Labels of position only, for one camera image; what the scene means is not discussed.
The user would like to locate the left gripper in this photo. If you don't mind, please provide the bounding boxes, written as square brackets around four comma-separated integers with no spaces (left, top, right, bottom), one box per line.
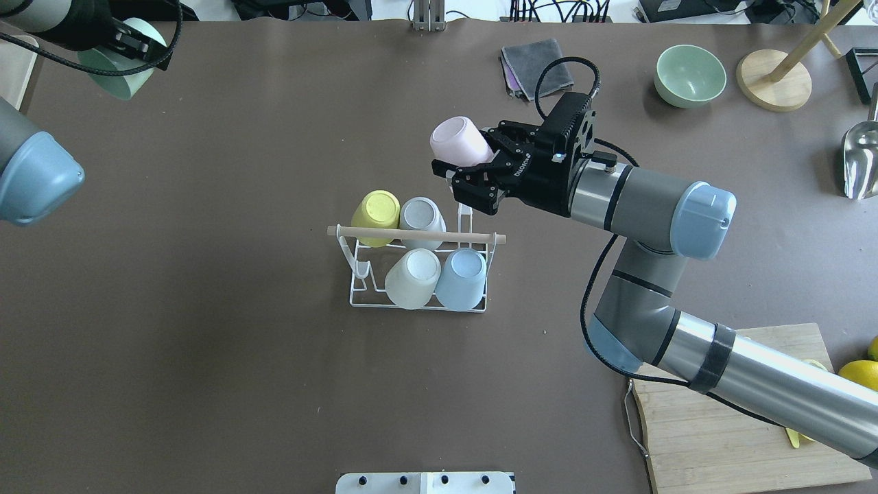
[103,20,171,70]

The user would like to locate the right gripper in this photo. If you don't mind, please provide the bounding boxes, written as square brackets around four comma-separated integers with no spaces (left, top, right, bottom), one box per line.
[431,93,595,217]

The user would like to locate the pink cup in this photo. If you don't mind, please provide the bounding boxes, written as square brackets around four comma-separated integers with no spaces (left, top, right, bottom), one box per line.
[429,116,495,167]

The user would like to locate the mint green cup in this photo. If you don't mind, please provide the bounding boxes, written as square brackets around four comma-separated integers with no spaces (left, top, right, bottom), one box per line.
[76,18,167,101]

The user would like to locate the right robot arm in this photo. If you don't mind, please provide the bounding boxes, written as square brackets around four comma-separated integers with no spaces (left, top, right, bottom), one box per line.
[430,93,877,468]

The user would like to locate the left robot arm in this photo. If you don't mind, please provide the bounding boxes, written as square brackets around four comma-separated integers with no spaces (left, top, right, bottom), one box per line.
[1,1,184,227]

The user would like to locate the grey cup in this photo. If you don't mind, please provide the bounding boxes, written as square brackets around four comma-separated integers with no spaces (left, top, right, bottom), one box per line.
[399,196,446,250]

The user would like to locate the yellow cup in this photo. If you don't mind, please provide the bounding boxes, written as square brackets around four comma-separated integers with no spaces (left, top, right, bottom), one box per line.
[351,189,401,229]

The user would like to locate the light blue cup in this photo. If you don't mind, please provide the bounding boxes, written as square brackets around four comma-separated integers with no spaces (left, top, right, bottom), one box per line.
[435,248,487,311]

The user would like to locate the cream white cup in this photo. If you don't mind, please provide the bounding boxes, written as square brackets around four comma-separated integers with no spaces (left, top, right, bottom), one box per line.
[385,249,441,309]

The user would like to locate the white cup holder rack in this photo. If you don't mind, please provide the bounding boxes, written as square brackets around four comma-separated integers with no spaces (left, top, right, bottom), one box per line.
[327,191,507,313]

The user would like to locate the purple cloth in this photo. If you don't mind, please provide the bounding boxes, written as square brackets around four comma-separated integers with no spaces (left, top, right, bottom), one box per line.
[499,56,524,98]

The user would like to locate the cream tray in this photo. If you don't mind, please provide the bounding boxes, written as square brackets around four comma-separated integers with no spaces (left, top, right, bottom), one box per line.
[1,40,38,110]

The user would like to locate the grey cloth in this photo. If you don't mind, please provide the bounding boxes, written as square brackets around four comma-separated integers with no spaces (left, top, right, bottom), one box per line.
[501,38,574,101]

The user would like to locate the green bowl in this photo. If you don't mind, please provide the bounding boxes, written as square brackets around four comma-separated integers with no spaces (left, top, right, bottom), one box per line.
[654,45,727,108]

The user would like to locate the wooden mug tree stand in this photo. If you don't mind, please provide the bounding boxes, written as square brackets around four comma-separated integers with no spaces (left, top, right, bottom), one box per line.
[735,1,861,113]

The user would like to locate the wooden cutting board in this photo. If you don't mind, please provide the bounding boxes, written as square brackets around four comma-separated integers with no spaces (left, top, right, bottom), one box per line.
[621,323,873,494]

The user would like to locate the metal scoop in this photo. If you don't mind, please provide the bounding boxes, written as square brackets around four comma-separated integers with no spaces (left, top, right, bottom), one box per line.
[842,84,877,200]

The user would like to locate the lemon slice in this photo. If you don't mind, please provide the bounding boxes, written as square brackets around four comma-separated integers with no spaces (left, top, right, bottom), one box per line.
[803,359,830,373]

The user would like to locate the yellow plastic knife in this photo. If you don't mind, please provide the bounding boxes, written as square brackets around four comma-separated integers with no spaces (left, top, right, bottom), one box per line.
[784,427,802,449]

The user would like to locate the yellow lemon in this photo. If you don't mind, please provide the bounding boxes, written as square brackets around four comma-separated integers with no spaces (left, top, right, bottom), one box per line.
[838,360,878,392]
[866,336,878,362]

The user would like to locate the aluminium frame post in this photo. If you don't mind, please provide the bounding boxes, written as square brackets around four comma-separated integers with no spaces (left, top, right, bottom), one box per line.
[412,0,446,32]

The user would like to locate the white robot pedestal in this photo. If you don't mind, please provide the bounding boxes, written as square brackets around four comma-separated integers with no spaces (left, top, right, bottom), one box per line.
[335,470,517,493]

